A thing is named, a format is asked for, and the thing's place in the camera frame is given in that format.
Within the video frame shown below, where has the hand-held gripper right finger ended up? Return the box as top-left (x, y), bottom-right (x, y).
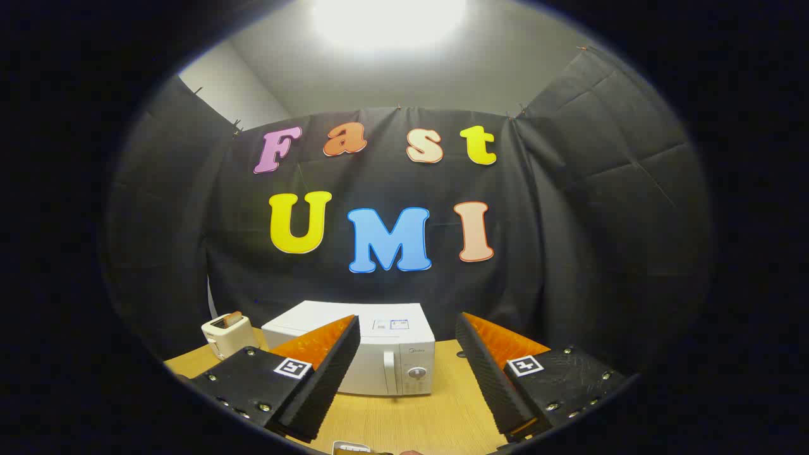
top-left (455, 312), bottom-right (626, 442)

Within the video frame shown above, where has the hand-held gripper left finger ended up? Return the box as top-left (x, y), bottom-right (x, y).
top-left (188, 315), bottom-right (361, 443)

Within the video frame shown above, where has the white microwave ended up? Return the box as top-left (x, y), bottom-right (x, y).
top-left (261, 300), bottom-right (435, 397)

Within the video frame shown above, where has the white toaster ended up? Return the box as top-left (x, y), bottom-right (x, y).
top-left (201, 311), bottom-right (257, 360)

